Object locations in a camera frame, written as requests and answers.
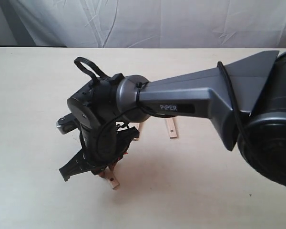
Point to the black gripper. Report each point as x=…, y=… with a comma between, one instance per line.
x=103, y=142

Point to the plain wooden stick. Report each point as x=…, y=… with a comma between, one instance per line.
x=139, y=126

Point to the wooden stick with holes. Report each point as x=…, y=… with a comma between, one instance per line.
x=111, y=179
x=171, y=129

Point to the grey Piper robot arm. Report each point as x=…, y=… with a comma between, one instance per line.
x=244, y=100

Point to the white backdrop cloth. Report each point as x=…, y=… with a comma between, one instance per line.
x=144, y=23

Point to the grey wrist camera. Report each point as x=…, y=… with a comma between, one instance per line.
x=66, y=124

